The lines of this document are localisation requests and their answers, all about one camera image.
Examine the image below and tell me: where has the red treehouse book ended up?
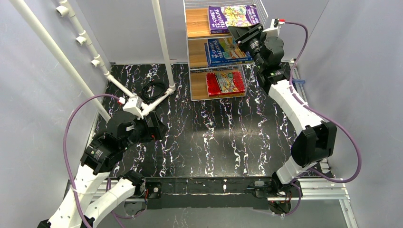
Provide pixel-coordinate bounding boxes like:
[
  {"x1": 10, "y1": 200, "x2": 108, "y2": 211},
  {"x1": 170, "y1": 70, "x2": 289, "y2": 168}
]
[{"x1": 206, "y1": 71, "x2": 246, "y2": 95}]

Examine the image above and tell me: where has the Animal Farm book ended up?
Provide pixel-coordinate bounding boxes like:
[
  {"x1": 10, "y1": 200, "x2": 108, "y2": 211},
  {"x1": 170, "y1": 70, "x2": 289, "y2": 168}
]
[{"x1": 204, "y1": 43, "x2": 253, "y2": 67}]

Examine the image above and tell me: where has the aluminium rail frame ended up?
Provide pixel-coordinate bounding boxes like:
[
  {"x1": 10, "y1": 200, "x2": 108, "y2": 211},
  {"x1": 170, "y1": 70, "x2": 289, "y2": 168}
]
[{"x1": 58, "y1": 59, "x2": 358, "y2": 228}]

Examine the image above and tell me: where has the blue 91-storey treehouse book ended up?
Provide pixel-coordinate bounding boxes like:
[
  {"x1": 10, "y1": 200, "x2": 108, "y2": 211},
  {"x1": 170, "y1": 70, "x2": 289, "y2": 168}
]
[{"x1": 206, "y1": 38, "x2": 252, "y2": 63}]

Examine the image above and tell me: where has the blue red pen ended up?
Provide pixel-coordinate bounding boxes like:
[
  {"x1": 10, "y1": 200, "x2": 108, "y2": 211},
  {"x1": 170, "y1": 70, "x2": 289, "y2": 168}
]
[{"x1": 292, "y1": 79, "x2": 306, "y2": 85}]

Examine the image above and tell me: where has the white pipe frame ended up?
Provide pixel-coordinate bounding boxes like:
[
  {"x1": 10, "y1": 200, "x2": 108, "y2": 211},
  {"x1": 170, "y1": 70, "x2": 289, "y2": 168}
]
[{"x1": 10, "y1": 0, "x2": 176, "y2": 117}]

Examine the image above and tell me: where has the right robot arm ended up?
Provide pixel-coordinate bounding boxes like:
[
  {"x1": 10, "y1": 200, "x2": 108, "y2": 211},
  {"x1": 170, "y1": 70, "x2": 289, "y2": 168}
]
[{"x1": 228, "y1": 19, "x2": 336, "y2": 188}]

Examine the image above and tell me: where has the purple cable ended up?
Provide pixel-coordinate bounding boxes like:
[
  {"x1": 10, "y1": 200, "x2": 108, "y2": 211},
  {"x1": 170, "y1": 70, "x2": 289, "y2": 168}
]
[
  {"x1": 280, "y1": 20, "x2": 362, "y2": 216},
  {"x1": 63, "y1": 94, "x2": 126, "y2": 228}
]

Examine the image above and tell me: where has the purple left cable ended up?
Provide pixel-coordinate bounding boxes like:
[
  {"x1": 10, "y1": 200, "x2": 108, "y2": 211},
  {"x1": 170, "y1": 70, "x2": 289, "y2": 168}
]
[{"x1": 63, "y1": 94, "x2": 126, "y2": 228}]

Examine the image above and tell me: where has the white wire wooden shelf rack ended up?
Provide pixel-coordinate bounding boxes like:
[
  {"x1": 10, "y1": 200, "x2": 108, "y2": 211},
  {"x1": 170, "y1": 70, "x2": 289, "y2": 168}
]
[{"x1": 184, "y1": 0, "x2": 269, "y2": 101}]

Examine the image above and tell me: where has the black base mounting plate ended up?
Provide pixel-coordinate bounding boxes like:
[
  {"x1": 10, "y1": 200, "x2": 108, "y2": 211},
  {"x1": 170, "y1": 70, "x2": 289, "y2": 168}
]
[{"x1": 127, "y1": 177, "x2": 302, "y2": 214}]

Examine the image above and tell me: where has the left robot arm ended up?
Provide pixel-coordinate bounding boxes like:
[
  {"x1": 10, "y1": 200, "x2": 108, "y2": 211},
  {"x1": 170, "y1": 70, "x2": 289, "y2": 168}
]
[{"x1": 38, "y1": 111, "x2": 168, "y2": 228}]

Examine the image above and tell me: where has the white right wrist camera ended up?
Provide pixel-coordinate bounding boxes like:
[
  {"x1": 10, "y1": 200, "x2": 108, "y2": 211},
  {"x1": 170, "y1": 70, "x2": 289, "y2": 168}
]
[{"x1": 262, "y1": 18, "x2": 286, "y2": 37}]

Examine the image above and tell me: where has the black coiled cable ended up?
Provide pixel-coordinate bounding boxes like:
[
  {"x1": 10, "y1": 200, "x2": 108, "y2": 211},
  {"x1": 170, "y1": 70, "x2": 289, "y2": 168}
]
[{"x1": 141, "y1": 82, "x2": 169, "y2": 101}]

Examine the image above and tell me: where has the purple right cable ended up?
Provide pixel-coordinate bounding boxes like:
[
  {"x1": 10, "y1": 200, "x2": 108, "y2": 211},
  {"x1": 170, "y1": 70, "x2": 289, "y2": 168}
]
[{"x1": 280, "y1": 20, "x2": 362, "y2": 216}]

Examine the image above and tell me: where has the purple 52-storey treehouse book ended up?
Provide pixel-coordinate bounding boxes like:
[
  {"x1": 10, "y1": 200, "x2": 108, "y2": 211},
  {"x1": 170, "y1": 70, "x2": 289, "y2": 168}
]
[{"x1": 207, "y1": 4, "x2": 260, "y2": 34}]

